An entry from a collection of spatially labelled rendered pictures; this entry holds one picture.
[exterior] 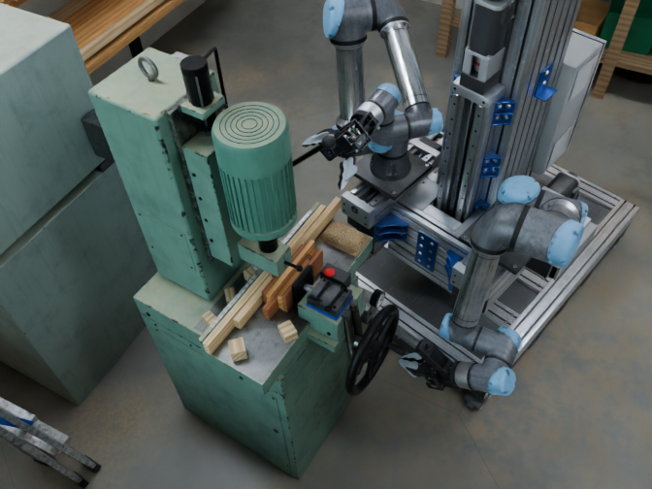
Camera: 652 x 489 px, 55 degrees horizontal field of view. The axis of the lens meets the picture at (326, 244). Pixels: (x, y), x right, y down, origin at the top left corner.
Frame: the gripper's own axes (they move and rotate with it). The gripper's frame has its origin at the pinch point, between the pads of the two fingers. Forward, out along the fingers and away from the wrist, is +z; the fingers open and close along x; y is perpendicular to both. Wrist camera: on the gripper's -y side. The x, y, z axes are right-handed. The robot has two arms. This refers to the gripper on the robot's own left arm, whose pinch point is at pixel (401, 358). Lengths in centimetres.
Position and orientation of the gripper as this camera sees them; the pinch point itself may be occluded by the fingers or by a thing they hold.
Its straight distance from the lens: 194.0
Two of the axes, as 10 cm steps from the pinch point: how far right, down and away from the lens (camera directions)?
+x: 5.3, -6.6, 5.3
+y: 4.5, 7.5, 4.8
